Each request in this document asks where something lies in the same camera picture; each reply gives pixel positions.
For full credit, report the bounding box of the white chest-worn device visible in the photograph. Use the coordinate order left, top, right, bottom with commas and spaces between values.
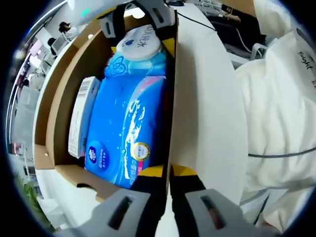
295, 27, 316, 50

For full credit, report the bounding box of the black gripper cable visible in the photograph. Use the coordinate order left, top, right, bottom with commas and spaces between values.
176, 11, 218, 33

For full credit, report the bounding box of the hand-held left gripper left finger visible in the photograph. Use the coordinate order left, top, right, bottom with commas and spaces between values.
55, 164, 166, 237

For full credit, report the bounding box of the translucent desk partition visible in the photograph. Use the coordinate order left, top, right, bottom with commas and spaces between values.
12, 88, 40, 147

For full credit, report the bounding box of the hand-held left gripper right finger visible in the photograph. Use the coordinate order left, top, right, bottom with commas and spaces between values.
170, 164, 282, 237

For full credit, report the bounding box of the brown cardboard shoe box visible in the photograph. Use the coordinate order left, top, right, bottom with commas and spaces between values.
33, 9, 180, 203

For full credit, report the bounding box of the blue soft tissue pack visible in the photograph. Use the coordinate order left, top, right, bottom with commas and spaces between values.
84, 76, 171, 190

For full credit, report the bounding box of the white medicine box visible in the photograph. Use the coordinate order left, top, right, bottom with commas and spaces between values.
68, 76, 102, 159

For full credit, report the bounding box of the blue wet wipes pack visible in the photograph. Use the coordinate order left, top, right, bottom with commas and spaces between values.
103, 24, 169, 80

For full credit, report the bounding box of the grey chest device cable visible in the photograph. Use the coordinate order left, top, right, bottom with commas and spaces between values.
248, 147, 316, 159

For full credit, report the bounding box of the person in white shirt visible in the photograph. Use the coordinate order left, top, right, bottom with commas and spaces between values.
234, 0, 316, 228

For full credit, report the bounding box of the green potted plant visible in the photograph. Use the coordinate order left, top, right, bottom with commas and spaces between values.
15, 172, 54, 232

